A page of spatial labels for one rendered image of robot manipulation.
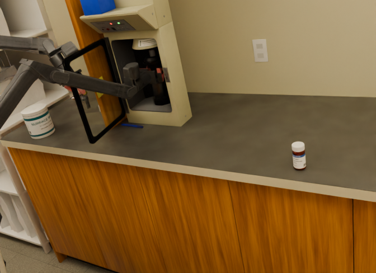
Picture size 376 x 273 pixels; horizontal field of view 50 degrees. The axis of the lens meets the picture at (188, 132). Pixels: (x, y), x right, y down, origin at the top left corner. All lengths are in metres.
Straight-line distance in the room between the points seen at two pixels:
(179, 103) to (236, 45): 0.45
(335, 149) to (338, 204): 0.22
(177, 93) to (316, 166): 0.74
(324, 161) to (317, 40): 0.67
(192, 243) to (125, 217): 0.38
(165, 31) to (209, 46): 0.43
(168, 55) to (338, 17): 0.75
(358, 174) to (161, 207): 0.87
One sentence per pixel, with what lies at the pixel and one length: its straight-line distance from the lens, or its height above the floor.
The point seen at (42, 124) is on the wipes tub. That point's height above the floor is 1.01.
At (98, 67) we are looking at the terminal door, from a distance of 1.89.
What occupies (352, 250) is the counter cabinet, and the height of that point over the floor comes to 0.65.
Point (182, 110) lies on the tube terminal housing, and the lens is 1.90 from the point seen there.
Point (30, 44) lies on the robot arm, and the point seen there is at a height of 1.45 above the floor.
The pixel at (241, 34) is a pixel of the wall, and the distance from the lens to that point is 2.07.
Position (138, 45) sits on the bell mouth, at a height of 1.33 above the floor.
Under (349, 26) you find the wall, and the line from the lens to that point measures 1.92.
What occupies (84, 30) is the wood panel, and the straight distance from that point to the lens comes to 1.95.
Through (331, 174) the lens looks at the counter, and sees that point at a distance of 1.44.
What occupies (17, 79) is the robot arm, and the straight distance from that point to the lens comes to 1.51.
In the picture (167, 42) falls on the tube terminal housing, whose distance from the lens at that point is 1.80.
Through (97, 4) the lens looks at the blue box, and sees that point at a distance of 1.78.
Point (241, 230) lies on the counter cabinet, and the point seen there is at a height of 0.63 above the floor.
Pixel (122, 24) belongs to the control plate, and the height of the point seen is 1.45.
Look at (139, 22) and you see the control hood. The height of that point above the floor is 1.46.
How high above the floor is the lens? 1.75
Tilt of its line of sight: 26 degrees down
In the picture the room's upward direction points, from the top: 12 degrees counter-clockwise
